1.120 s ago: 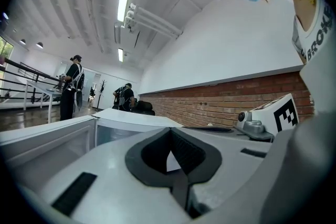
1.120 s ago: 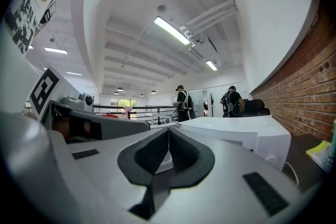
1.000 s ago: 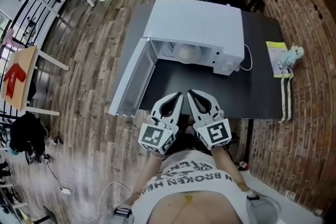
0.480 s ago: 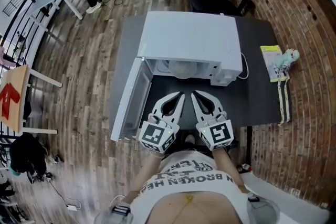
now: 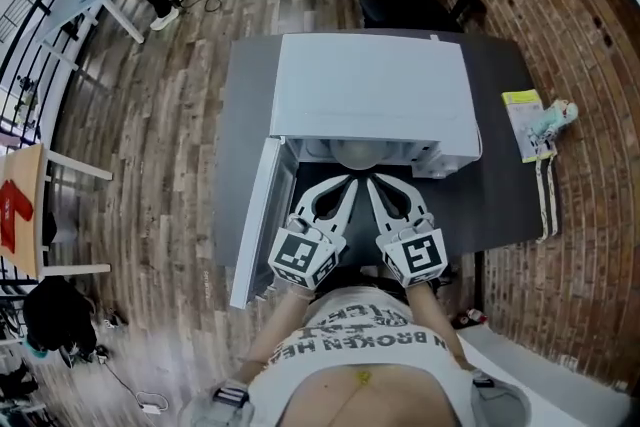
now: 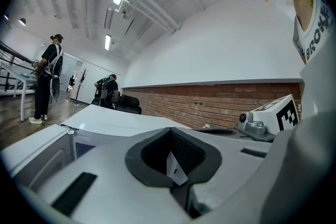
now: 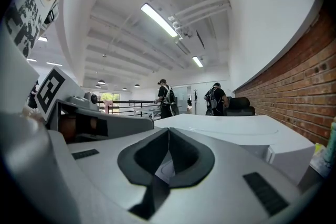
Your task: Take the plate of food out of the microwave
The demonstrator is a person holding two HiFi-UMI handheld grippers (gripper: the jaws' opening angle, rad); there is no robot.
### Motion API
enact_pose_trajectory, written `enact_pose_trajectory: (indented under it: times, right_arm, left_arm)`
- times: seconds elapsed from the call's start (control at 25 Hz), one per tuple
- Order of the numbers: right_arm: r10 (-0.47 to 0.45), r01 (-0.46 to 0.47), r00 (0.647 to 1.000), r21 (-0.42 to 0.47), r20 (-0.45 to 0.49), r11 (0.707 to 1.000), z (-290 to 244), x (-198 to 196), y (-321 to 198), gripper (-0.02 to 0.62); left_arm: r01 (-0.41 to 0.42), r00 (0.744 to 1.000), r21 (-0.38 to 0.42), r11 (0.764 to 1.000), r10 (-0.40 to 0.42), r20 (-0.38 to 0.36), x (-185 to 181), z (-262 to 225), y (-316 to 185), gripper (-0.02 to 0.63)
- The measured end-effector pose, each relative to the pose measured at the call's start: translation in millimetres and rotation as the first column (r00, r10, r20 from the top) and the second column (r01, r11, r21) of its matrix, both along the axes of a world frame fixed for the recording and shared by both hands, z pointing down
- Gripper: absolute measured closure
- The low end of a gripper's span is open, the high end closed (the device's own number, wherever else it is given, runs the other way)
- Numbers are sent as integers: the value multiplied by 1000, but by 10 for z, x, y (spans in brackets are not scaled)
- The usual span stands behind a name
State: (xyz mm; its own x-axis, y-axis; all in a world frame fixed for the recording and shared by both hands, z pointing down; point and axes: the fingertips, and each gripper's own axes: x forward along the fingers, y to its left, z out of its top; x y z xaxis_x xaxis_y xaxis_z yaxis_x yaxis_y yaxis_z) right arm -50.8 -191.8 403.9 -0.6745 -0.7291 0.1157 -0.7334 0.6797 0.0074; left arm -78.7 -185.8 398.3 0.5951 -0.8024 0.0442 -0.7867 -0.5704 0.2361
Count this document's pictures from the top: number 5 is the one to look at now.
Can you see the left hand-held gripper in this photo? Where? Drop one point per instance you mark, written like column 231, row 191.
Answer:
column 295, row 255

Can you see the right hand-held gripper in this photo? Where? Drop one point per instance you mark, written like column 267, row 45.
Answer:
column 417, row 255

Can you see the white round plate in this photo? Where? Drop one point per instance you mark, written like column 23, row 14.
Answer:
column 357, row 156

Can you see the white microwave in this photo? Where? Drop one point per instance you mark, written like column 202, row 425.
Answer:
column 370, row 85

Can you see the person's right forearm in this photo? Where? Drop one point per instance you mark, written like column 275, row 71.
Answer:
column 435, row 320

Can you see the person's left forearm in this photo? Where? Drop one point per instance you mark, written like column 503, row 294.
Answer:
column 275, row 335

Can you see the black table with white legs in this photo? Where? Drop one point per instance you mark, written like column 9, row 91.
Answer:
column 500, row 195

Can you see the red and white bottle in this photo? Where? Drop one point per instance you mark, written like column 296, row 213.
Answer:
column 472, row 316

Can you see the person's white printed t-shirt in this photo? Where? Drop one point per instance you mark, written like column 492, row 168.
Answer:
column 360, row 345

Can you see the yellow-green booklet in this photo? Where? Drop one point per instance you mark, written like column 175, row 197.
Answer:
column 517, row 115

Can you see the pale green plush toy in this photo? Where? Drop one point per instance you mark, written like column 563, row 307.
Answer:
column 552, row 117

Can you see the white tabletop panel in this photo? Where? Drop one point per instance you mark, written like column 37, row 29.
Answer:
column 550, row 390

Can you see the white power adapter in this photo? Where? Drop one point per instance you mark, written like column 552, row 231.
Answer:
column 150, row 408

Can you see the wooden table with white legs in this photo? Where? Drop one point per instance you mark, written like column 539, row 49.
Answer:
column 30, row 175

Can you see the red shirt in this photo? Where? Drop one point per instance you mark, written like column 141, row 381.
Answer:
column 12, row 215

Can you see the light blue table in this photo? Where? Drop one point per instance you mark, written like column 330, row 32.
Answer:
column 75, row 0

